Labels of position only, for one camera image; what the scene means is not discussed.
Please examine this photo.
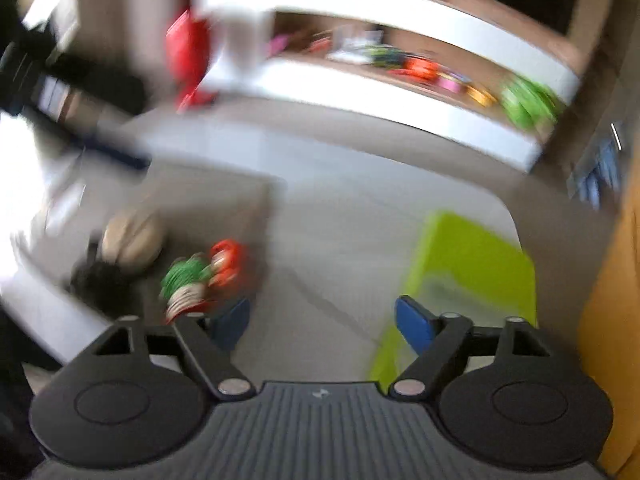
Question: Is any yellow toy pot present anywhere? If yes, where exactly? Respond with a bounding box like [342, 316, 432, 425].
[465, 84, 498, 107]

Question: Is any dark translucent storage box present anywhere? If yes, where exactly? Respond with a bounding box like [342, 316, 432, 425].
[1, 160, 277, 363]

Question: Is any green box lid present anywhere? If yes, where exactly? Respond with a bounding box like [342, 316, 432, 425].
[368, 210, 539, 394]

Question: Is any green crochet doll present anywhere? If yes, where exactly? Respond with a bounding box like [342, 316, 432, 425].
[160, 254, 213, 301]

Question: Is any green plastic bag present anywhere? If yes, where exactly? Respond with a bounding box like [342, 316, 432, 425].
[500, 76, 561, 136]

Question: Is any orange hat crochet doll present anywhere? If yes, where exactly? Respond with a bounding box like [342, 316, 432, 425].
[208, 238, 245, 290]

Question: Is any white tv cabinet shelf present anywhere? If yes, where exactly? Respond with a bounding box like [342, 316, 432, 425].
[193, 0, 598, 171]

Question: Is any orange pumpkin toy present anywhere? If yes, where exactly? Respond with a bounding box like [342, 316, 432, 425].
[387, 56, 442, 84]

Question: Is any green toy truck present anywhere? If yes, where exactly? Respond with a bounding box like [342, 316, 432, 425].
[363, 44, 406, 70]

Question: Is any beige round plush ball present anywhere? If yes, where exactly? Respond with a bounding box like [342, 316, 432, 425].
[100, 209, 166, 274]

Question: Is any black round object in box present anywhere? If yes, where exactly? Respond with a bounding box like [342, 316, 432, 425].
[66, 260, 131, 315]

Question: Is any yellow armchair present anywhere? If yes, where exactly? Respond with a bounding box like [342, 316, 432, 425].
[578, 160, 640, 479]

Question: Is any pink toy cup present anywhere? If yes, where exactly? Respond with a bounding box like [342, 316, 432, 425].
[436, 72, 466, 94]

